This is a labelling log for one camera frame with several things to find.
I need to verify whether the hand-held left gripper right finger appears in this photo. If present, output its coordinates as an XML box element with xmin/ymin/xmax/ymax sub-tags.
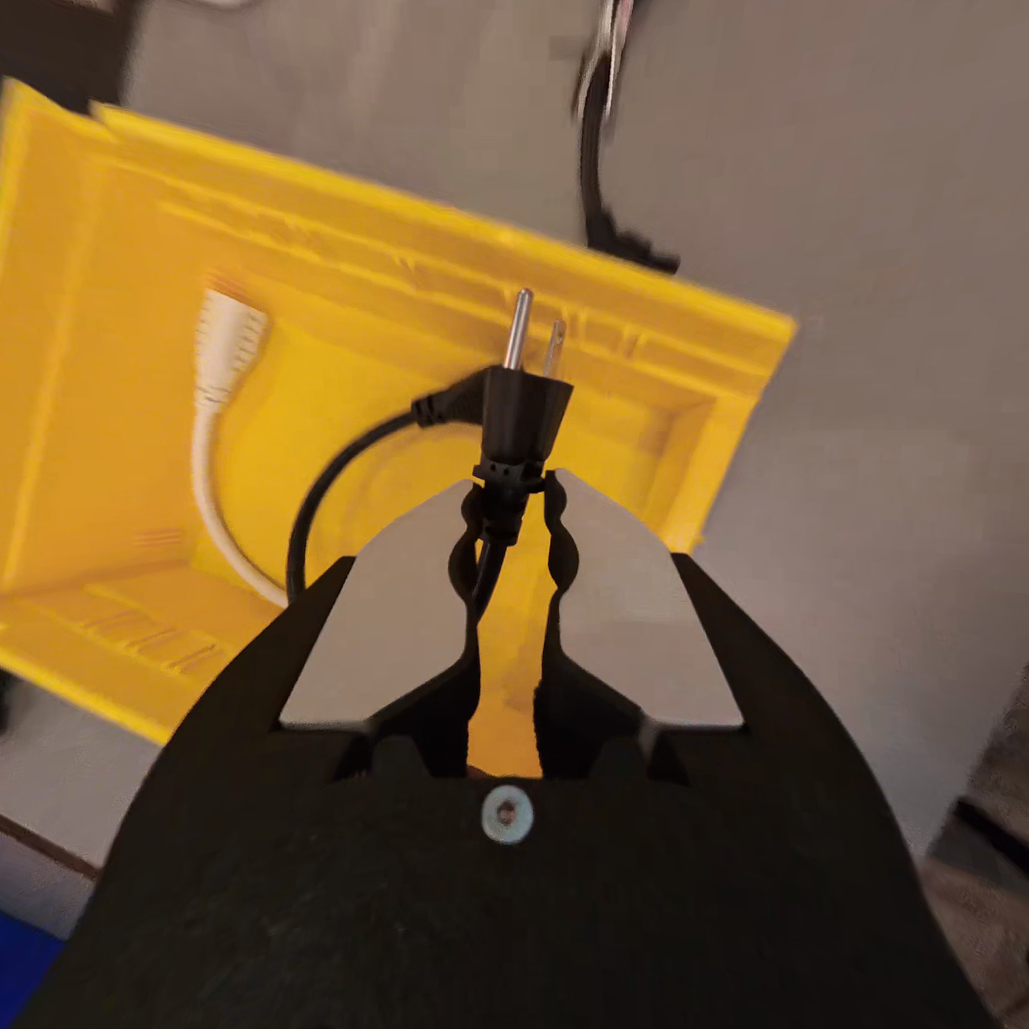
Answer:
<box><xmin>534</xmin><ymin>468</ymin><xmax>744</xmax><ymax>730</ymax></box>

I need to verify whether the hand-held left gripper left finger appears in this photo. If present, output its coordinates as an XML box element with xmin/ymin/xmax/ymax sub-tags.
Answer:
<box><xmin>277</xmin><ymin>480</ymin><xmax>483</xmax><ymax>728</ymax></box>

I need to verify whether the black power cord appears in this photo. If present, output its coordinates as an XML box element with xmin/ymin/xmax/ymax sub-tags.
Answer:
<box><xmin>569</xmin><ymin>0</ymin><xmax>683</xmax><ymax>276</ymax></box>
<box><xmin>285</xmin><ymin>288</ymin><xmax>576</xmax><ymax>636</ymax></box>

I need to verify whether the white power cord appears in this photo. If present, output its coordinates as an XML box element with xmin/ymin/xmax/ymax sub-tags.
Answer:
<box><xmin>191</xmin><ymin>288</ymin><xmax>292</xmax><ymax>609</ymax></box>

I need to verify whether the yellow plastic bin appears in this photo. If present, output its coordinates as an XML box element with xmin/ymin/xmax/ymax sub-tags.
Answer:
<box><xmin>0</xmin><ymin>76</ymin><xmax>799</xmax><ymax>779</ymax></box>

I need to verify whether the grey desk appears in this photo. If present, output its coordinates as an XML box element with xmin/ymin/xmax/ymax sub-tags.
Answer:
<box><xmin>0</xmin><ymin>0</ymin><xmax>1029</xmax><ymax>945</ymax></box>

